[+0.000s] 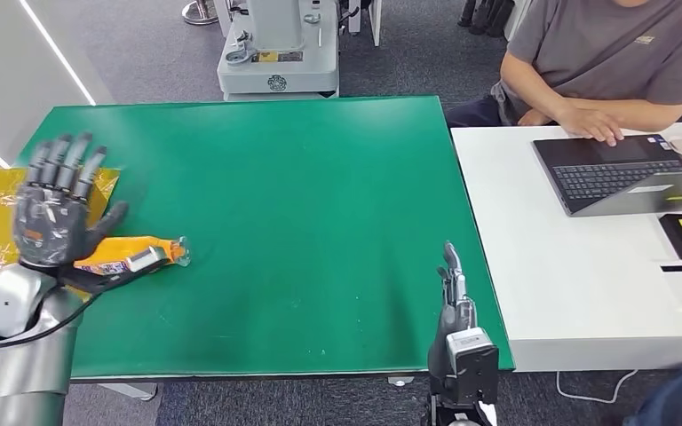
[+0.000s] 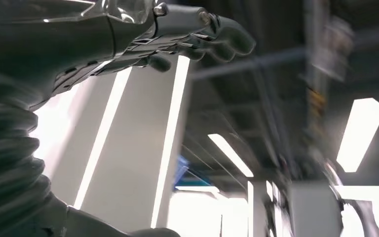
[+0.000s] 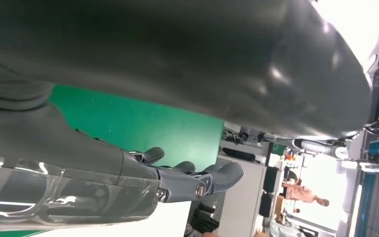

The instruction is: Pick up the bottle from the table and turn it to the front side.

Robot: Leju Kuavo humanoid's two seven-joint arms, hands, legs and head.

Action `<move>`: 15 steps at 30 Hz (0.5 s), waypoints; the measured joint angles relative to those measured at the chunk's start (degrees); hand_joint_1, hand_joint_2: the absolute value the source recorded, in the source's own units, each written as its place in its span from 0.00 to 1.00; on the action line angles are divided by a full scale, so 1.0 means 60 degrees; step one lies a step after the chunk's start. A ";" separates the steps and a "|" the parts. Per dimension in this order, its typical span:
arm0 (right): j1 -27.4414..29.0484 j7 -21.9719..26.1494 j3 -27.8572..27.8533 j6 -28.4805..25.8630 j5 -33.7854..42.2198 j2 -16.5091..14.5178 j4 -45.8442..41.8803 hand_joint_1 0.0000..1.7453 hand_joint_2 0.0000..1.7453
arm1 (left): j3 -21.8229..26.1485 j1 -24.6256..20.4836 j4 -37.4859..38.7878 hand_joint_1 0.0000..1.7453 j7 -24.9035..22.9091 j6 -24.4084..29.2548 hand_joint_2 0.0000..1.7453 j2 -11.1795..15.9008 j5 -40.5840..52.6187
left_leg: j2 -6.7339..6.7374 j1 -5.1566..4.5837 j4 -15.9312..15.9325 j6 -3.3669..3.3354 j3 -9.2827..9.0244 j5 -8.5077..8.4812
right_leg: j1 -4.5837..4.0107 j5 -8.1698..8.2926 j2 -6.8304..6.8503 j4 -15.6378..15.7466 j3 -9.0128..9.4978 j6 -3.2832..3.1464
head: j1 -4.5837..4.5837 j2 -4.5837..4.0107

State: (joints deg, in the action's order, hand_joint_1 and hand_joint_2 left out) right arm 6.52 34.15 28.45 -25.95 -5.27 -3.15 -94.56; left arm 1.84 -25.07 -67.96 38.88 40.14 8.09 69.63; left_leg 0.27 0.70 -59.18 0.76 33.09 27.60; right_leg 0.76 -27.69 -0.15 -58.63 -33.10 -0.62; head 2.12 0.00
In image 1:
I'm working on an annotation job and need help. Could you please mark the person's right hand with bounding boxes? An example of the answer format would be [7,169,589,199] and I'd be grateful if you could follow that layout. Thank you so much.
[553,104,625,147]

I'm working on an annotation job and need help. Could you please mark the person's left hand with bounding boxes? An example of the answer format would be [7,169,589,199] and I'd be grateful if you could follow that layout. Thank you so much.
[516,109,554,128]

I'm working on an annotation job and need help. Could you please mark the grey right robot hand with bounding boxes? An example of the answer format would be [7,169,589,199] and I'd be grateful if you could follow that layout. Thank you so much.
[427,241,478,402]

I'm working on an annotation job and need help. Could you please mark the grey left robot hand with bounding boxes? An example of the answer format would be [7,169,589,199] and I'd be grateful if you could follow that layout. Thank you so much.
[12,131,130,269]

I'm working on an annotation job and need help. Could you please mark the orange plastic bottle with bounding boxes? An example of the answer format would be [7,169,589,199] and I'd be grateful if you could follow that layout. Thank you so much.
[73,234,192,278]

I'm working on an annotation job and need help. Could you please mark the black laptop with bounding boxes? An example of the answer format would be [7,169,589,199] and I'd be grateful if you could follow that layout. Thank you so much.
[531,133,682,218]

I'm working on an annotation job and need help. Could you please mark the person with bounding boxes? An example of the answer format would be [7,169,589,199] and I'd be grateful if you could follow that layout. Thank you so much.
[443,0,682,148]

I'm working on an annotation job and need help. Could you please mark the black objects on floor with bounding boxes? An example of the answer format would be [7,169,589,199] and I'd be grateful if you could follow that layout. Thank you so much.
[456,0,516,39]

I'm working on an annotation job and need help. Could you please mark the white table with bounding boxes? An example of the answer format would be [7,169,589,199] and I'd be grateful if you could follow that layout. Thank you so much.
[450,121,682,374]

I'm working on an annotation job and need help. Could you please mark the green table mat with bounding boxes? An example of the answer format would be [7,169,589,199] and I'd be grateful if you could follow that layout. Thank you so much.
[14,95,516,381]

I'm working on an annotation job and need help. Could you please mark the white cabinet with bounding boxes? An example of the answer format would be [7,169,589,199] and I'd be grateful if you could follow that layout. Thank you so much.
[345,0,384,48]

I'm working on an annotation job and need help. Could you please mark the blue fabric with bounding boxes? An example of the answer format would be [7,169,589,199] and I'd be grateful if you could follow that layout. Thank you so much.
[622,359,682,426]

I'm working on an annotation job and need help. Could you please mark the white robot stand machine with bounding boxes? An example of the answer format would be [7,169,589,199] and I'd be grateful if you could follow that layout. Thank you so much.
[217,0,341,102]

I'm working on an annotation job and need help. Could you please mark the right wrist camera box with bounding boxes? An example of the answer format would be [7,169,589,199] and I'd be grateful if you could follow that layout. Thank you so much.
[445,327,500,408]

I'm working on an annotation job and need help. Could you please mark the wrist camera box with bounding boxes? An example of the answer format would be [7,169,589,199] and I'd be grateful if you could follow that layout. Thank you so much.
[445,327,500,408]
[59,246,172,296]

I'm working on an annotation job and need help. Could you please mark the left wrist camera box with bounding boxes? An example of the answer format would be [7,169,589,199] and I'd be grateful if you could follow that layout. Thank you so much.
[59,246,172,296]

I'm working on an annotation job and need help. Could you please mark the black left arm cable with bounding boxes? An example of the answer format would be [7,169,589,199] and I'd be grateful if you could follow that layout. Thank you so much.
[0,287,102,359]

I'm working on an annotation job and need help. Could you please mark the white cable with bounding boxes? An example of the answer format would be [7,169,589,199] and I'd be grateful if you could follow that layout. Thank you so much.
[555,368,638,406]

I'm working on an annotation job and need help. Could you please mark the chrome stanchion post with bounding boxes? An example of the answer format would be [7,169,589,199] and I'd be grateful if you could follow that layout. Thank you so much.
[181,0,220,27]

